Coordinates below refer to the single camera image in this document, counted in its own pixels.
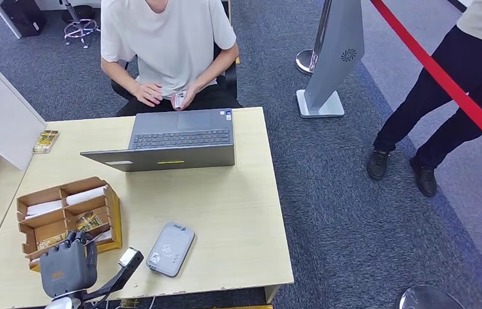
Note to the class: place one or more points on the grey kiosk stand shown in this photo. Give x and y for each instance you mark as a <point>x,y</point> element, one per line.
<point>334,64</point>

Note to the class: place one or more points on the yellow key card stack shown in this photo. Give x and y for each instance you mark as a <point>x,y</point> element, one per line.
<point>46,142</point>

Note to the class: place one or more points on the grey laptop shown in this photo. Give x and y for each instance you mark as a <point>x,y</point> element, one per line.
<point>179,128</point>

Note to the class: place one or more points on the white desk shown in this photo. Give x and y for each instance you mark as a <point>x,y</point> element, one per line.
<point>8,21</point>

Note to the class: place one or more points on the grey card reader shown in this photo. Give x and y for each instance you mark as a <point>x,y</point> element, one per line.
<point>170,249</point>

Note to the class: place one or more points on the person's right forearm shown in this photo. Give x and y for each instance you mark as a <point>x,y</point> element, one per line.
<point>121,76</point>

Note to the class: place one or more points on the chrome stanchion post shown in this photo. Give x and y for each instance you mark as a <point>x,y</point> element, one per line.
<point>304,62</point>

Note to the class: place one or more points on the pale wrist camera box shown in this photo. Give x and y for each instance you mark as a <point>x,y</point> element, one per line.
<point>127,257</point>

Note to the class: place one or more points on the chrome stool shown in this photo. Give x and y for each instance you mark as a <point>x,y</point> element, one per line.
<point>68,8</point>

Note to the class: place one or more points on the red barrier belt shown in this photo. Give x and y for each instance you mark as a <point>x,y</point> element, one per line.
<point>437,74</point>

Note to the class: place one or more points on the white ID card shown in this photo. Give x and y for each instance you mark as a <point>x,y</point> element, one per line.
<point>179,99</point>

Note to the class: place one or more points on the person's left hand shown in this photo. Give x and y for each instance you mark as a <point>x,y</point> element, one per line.
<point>190,96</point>

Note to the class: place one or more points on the person's right hand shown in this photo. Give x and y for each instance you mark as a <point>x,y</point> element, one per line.
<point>149,94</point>

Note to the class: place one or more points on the black office chair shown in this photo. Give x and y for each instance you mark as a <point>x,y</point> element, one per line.
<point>232,81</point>

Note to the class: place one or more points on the person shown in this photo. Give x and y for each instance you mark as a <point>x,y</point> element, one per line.
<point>172,38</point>
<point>458,85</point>

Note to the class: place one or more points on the white card sleeve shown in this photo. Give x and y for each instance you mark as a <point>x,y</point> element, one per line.
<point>85,195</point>
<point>44,208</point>

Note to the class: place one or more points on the person's left forearm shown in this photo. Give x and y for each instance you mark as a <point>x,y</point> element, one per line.
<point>219,66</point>

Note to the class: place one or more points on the black camera bracket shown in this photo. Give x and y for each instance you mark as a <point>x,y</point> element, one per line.
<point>113,281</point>

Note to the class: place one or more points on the white cabinet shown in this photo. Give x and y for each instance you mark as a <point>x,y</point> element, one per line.
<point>4,123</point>

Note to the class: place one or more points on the black bag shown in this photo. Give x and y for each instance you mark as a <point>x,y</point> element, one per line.
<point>23,17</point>

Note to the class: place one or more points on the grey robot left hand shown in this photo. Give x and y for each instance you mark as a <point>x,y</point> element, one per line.
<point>68,268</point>

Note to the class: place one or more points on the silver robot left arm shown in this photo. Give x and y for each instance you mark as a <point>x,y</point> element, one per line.
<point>59,303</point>

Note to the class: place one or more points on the cardboard organizer box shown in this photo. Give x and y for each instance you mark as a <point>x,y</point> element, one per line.
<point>117,221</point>

